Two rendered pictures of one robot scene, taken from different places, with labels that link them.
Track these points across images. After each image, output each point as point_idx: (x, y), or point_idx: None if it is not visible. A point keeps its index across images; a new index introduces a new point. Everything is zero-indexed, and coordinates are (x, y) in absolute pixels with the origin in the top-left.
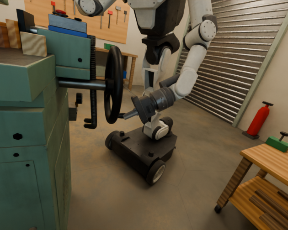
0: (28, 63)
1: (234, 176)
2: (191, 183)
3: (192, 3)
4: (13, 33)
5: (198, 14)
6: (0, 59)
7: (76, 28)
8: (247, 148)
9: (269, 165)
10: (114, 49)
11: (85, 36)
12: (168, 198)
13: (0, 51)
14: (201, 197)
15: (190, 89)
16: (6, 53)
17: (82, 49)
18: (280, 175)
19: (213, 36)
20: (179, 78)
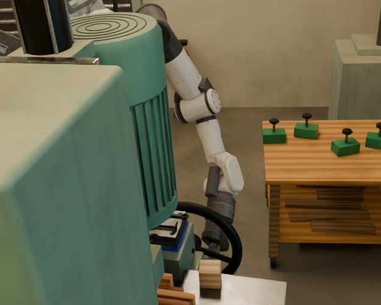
0: (274, 281)
1: (272, 212)
2: (221, 266)
3: (177, 76)
4: (173, 285)
5: (192, 86)
6: (268, 295)
7: (184, 225)
8: (265, 171)
9: (297, 177)
10: (202, 210)
11: (187, 224)
12: None
13: (222, 301)
14: (248, 268)
15: (242, 177)
16: (230, 297)
17: (192, 239)
18: (311, 180)
19: (220, 103)
20: (228, 175)
